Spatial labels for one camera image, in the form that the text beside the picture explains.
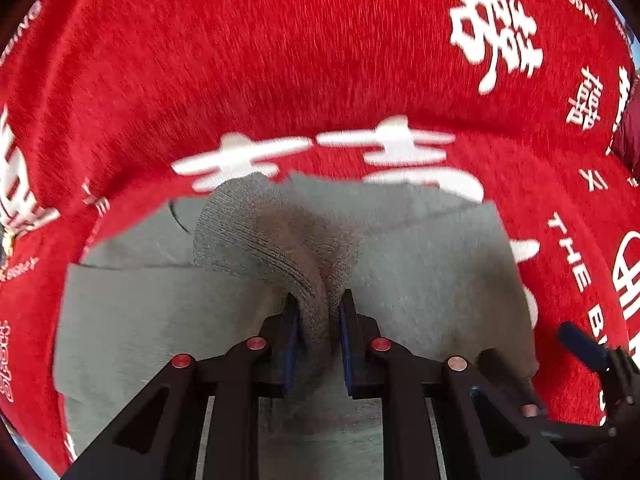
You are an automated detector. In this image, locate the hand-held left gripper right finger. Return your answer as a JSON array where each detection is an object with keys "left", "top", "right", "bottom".
[{"left": 338, "top": 289, "right": 583, "bottom": 480}]

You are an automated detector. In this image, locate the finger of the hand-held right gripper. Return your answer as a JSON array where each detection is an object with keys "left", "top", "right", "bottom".
[
  {"left": 558, "top": 321, "right": 610, "bottom": 373},
  {"left": 479, "top": 349, "right": 547, "bottom": 419}
]

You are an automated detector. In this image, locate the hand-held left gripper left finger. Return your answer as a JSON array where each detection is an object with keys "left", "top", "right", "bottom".
[{"left": 65, "top": 294, "right": 301, "bottom": 480}]

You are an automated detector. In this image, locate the grey knit garment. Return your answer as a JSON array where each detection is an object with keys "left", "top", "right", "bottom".
[{"left": 52, "top": 172, "right": 541, "bottom": 480}]

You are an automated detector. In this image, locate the dark red printed pillow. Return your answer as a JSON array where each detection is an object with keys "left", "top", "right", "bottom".
[{"left": 610, "top": 75, "right": 640, "bottom": 172}]

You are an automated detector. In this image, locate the red printed blanket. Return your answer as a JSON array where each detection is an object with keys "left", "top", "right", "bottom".
[{"left": 0, "top": 0, "right": 640, "bottom": 476}]

